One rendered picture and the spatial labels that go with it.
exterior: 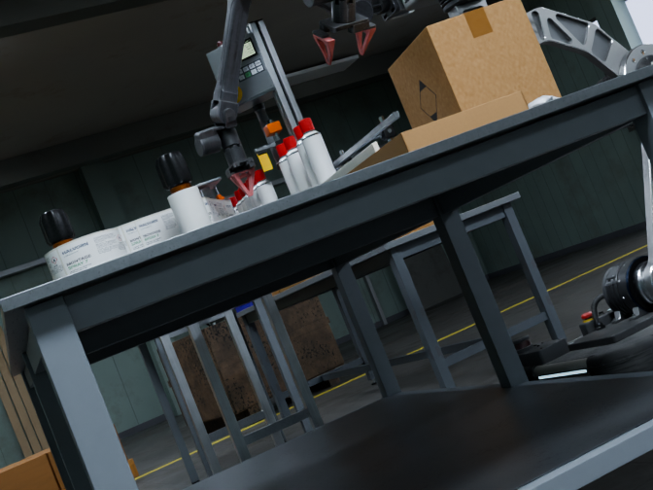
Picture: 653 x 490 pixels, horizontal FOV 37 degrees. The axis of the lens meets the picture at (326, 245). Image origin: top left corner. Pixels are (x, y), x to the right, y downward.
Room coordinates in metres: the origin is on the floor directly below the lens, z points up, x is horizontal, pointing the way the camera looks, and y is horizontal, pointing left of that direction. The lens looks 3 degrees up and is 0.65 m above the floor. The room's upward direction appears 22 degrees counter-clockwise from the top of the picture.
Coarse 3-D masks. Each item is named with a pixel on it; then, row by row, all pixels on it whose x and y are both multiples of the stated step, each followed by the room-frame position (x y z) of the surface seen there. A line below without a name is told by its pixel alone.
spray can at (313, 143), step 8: (304, 120) 2.41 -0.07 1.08; (304, 128) 2.41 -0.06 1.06; (312, 128) 2.41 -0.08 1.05; (304, 136) 2.41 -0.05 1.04; (312, 136) 2.40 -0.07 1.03; (320, 136) 2.41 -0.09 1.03; (304, 144) 2.41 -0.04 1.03; (312, 144) 2.40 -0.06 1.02; (320, 144) 2.40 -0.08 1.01; (312, 152) 2.40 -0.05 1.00; (320, 152) 2.40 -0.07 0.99; (312, 160) 2.41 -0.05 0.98; (320, 160) 2.40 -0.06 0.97; (328, 160) 2.41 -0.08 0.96; (320, 168) 2.40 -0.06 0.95; (328, 168) 2.40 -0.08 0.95; (320, 176) 2.40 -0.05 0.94; (328, 176) 2.40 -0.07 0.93; (320, 184) 2.41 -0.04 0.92
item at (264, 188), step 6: (258, 174) 2.91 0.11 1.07; (264, 174) 2.92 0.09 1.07; (258, 180) 2.91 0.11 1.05; (264, 180) 2.91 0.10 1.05; (258, 186) 2.90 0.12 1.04; (264, 186) 2.90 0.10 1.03; (270, 186) 2.91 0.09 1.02; (258, 192) 2.91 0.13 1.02; (264, 192) 2.90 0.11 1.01; (270, 192) 2.90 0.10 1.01; (264, 198) 2.90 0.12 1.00; (270, 198) 2.90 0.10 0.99; (276, 198) 2.91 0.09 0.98
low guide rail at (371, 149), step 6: (372, 144) 2.03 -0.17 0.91; (366, 150) 2.06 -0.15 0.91; (372, 150) 2.04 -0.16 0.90; (360, 156) 2.10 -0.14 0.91; (366, 156) 2.07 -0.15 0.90; (348, 162) 2.17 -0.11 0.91; (354, 162) 2.15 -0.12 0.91; (360, 162) 2.12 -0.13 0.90; (342, 168) 2.22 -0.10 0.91; (348, 168) 2.19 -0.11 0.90; (336, 174) 2.26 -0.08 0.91; (342, 174) 2.23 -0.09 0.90; (330, 180) 2.31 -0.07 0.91
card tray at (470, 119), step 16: (512, 96) 1.78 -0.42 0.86; (464, 112) 1.74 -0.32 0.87; (480, 112) 1.75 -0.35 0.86; (496, 112) 1.76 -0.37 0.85; (512, 112) 1.77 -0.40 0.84; (416, 128) 1.71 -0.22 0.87; (432, 128) 1.72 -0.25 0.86; (448, 128) 1.73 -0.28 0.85; (464, 128) 1.74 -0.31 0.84; (400, 144) 1.71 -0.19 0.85; (416, 144) 1.70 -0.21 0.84; (368, 160) 1.86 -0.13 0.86; (384, 160) 1.80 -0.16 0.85
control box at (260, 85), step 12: (252, 36) 2.88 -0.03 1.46; (216, 60) 2.92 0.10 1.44; (252, 60) 2.89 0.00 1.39; (216, 72) 2.92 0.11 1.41; (264, 72) 2.88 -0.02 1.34; (240, 84) 2.91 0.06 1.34; (252, 84) 2.90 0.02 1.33; (264, 84) 2.89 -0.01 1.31; (240, 96) 2.91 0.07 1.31; (252, 96) 2.90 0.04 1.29; (264, 96) 2.93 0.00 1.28; (240, 108) 2.95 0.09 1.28
